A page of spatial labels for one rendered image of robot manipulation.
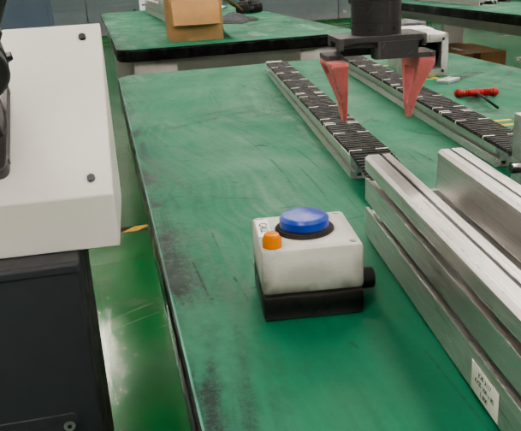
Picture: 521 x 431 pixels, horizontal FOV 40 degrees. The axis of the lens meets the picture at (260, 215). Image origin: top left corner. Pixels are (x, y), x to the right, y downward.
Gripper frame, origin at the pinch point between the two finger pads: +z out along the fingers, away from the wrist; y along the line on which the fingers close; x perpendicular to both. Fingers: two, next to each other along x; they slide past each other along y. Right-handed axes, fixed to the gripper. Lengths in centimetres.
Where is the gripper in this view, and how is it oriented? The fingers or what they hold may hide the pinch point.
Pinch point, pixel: (375, 111)
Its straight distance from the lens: 87.2
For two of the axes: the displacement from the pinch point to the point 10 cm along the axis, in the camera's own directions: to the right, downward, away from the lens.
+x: -1.1, -3.3, 9.4
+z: 0.5, 9.4, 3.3
